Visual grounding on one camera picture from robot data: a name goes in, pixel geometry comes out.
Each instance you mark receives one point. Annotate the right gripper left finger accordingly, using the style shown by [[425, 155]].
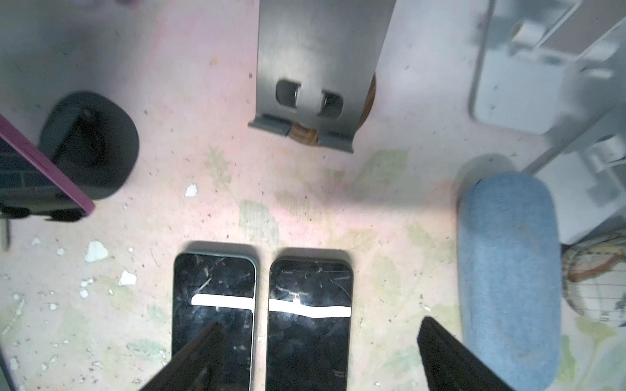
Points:
[[197, 366]]

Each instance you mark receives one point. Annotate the white phone stand front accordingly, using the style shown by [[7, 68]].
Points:
[[585, 174]]

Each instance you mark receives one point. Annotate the black stand under pink phone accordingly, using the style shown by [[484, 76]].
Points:
[[93, 141]]

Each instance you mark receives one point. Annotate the pink-edged black phone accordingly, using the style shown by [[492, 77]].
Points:
[[32, 185]]

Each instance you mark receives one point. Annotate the blue glasses case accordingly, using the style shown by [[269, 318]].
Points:
[[510, 279]]

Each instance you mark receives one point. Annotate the black round phone stand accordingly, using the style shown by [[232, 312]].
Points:
[[316, 68]]

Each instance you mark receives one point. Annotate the green-edged black phone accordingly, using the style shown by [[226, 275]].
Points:
[[217, 287]]

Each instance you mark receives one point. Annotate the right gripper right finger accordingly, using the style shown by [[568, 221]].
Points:
[[448, 365]]

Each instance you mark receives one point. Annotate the white phone stand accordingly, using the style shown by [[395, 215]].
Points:
[[585, 174], [528, 48]]

